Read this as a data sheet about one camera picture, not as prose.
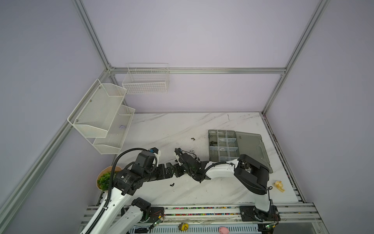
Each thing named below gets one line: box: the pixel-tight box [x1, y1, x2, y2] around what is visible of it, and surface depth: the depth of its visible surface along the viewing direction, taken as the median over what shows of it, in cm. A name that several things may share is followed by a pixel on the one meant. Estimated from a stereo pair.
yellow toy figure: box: [274, 180, 286, 193], surface depth 83 cm
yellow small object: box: [178, 223, 189, 232], surface depth 70 cm
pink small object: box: [218, 226, 230, 234], surface depth 70 cm
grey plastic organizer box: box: [208, 129, 274, 174], surface depth 102 cm
